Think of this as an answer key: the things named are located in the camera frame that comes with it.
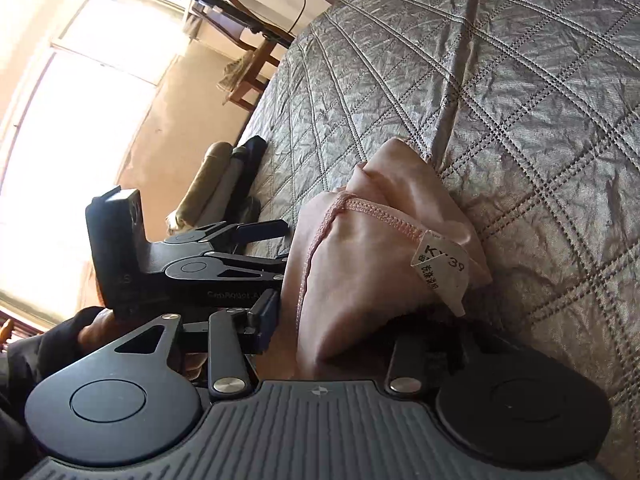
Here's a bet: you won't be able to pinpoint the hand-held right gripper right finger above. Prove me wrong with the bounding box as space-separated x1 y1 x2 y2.
385 327 521 395

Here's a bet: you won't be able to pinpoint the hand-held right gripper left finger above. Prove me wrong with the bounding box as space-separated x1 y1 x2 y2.
115 288 281 402

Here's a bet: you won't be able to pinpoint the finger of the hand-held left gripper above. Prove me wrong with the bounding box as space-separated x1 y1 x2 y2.
210 254 289 283
210 219 290 251

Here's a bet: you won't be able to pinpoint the pink garment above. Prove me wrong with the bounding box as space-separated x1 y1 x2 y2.
272 137 493 381

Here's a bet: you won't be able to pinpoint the person's left forearm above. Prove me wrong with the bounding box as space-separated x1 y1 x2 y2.
0 307 103 466

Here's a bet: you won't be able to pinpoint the person's left hand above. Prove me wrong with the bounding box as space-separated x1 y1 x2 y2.
77 308 121 356

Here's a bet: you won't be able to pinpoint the grey folded cloth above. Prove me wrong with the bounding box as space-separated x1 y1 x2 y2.
215 152 251 221

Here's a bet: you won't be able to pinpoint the beige folded cloth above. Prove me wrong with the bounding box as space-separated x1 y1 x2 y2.
175 142 233 228

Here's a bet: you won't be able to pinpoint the bright window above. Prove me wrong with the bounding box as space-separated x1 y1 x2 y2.
0 0 191 321

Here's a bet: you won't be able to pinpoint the white shoes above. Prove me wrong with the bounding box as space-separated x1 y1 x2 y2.
217 57 251 96

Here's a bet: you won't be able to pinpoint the wooden chair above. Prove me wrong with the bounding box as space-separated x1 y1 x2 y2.
190 0 296 113

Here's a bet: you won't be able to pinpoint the grey quilted bedspread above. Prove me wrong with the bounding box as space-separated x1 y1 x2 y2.
235 0 640 480

